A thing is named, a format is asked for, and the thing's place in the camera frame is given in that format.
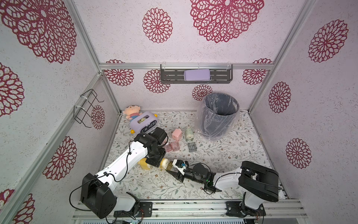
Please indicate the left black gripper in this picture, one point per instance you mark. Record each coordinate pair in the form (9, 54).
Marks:
(156, 163)

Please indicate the yellow pencil sharpener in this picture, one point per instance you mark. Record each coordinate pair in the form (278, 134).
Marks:
(144, 165)
(166, 164)

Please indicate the pink clear shavings tray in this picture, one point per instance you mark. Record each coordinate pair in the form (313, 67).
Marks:
(175, 146)
(168, 148)

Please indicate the pink pencil sharpener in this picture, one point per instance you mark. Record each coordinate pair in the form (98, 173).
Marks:
(177, 135)

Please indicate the grey sharpener shavings tray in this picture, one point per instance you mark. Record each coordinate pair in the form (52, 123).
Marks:
(192, 147)

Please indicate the green pencil sharpener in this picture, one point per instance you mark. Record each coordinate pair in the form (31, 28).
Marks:
(189, 134)

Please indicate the clear plastic bin liner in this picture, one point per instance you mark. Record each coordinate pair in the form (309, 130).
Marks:
(215, 123)

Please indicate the grey trash bin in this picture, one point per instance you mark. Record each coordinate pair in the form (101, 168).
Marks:
(219, 116)

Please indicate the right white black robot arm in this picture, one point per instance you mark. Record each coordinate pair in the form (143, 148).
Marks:
(261, 183)

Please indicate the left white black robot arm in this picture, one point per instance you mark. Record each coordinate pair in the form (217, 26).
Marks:
(97, 191)

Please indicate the purple tissue box toy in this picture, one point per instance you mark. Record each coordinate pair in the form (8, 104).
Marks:
(143, 123)

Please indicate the plush doll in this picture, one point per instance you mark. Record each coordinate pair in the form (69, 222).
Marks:
(132, 112)

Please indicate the purple soap box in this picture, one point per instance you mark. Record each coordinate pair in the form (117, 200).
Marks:
(197, 75)

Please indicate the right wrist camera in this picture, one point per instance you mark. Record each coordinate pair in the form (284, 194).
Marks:
(180, 165)

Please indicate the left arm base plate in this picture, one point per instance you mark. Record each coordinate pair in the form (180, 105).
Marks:
(140, 209)

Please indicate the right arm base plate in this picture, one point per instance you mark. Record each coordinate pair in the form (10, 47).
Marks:
(246, 208)

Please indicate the black wire wall rack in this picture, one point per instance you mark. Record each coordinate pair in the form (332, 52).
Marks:
(81, 111)

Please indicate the dark grey wall shelf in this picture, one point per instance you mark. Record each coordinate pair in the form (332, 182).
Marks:
(174, 74)

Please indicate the aluminium front rail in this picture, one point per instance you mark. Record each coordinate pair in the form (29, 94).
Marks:
(219, 209)

